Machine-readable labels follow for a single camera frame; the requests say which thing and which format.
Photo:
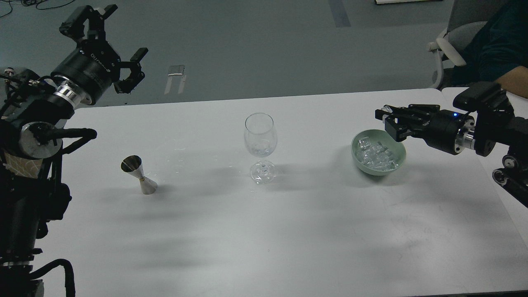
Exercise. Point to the floor metal plate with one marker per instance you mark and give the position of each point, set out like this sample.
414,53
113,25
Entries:
176,70

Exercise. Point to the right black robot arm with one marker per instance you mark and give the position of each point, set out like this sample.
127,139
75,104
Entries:
486,117

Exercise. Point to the clear wine glass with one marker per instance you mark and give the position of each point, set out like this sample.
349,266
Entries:
260,140

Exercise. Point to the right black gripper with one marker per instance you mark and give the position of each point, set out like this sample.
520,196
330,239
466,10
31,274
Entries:
444,130

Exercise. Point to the seated person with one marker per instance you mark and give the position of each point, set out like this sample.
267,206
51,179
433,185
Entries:
498,52

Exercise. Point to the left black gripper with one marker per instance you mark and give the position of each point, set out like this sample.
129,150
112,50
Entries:
94,65

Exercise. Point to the green bowl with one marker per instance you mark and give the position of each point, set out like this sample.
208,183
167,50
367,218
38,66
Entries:
383,137

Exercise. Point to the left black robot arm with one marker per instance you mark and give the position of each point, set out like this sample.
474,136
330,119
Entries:
34,142

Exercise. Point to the ice cubes pile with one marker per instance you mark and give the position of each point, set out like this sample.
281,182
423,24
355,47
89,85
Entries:
376,156

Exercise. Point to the white office chair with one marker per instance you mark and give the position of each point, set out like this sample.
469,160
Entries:
467,18

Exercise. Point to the steel jigger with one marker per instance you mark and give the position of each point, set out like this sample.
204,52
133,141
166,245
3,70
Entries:
133,165

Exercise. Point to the beige checked cushion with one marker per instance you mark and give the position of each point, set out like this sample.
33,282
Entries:
22,167

